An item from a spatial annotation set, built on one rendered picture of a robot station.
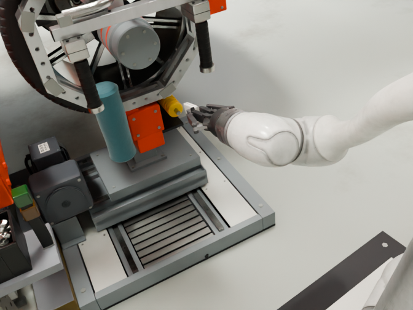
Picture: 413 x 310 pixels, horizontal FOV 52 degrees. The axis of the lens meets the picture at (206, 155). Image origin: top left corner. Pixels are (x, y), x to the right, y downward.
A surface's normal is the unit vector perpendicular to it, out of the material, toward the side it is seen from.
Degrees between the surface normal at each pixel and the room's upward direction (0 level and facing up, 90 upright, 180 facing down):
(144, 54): 90
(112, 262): 0
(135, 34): 90
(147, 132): 90
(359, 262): 0
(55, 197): 90
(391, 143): 0
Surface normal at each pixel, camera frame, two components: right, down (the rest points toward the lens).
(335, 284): -0.11, -0.77
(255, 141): -0.79, 0.00
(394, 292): -1.00, 0.07
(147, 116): 0.45, 0.53
